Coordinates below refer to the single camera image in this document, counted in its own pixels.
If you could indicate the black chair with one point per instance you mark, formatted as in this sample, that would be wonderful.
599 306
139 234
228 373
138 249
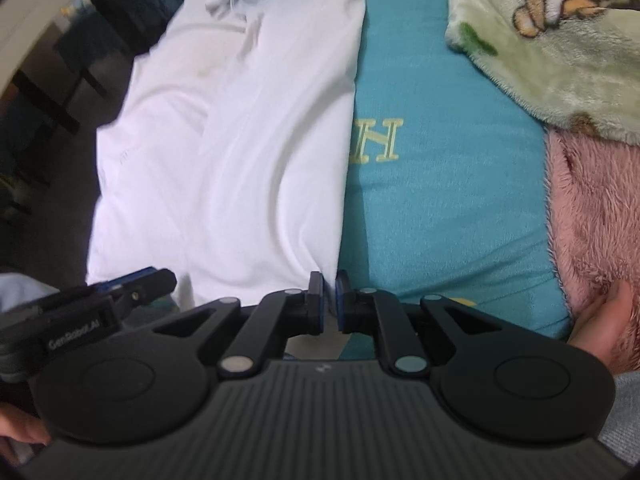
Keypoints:
107 5

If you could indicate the person's left hand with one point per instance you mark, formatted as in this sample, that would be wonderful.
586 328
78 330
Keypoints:
22 427

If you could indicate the green cartoon fleece blanket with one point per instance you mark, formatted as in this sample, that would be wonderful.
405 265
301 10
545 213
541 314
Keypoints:
560 70

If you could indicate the white T-shirt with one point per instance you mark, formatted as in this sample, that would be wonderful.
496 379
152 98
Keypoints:
225 160

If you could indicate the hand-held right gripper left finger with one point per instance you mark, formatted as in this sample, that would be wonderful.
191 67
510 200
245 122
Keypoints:
316 305

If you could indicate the person's right hand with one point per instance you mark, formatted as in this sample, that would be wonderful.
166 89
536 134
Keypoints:
612 330

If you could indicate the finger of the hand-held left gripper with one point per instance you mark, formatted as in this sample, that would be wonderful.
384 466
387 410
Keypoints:
142 285

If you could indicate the white desk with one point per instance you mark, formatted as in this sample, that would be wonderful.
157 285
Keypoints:
30 15

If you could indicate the teal patterned bed sheet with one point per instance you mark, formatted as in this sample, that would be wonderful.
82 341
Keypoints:
450 210

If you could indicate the pink fluffy blanket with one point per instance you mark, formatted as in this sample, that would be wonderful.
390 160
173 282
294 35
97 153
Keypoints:
595 210

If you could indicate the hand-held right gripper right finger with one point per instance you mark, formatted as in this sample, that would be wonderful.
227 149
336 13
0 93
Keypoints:
342 307

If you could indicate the pale blue cloth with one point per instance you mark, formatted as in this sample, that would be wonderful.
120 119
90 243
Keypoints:
22 290

